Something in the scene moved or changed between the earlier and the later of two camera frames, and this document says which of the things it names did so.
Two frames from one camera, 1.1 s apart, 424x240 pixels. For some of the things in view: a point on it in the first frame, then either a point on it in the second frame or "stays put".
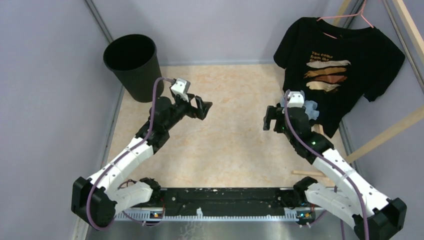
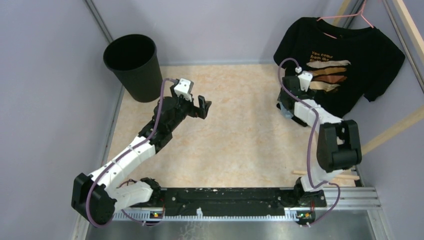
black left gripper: [203, 107] stays put
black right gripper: [273, 113] -> [280, 96]
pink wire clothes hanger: [360, 13] stays put
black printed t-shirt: [336, 68] stays put
